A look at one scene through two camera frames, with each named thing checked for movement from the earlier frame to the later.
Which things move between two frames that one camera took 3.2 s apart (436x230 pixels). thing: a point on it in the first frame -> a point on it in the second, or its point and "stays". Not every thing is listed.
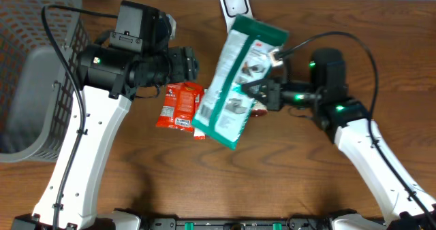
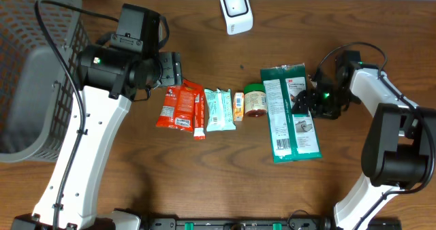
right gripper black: [275, 89] -> [311, 99]
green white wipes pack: [245, 54] -> [293, 137]
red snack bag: [180, 105] stays
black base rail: [238, 224] stays
